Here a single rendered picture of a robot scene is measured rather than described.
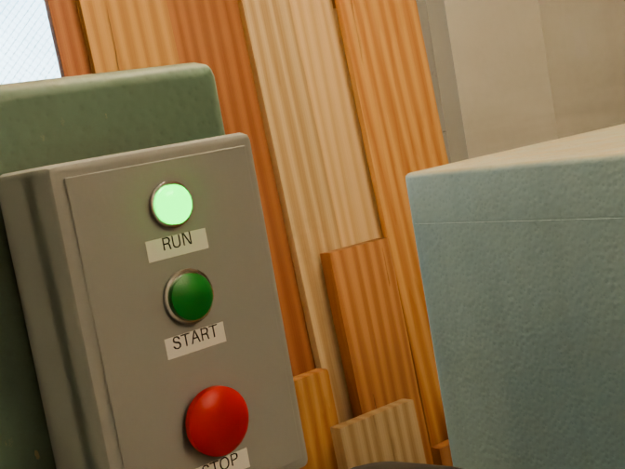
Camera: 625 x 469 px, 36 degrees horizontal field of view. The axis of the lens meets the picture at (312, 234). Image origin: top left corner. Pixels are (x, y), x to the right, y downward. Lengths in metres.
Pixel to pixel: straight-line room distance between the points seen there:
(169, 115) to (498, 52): 2.20
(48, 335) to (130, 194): 0.07
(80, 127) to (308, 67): 1.67
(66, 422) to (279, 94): 1.63
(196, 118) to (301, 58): 1.62
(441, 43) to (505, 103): 0.25
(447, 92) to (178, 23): 0.86
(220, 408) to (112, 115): 0.15
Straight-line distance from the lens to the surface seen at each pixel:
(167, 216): 0.41
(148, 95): 0.49
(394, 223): 2.15
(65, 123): 0.47
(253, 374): 0.44
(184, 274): 0.41
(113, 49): 1.86
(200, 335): 0.42
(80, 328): 0.40
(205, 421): 0.42
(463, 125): 2.53
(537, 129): 2.73
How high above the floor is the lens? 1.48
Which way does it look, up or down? 6 degrees down
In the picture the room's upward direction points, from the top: 10 degrees counter-clockwise
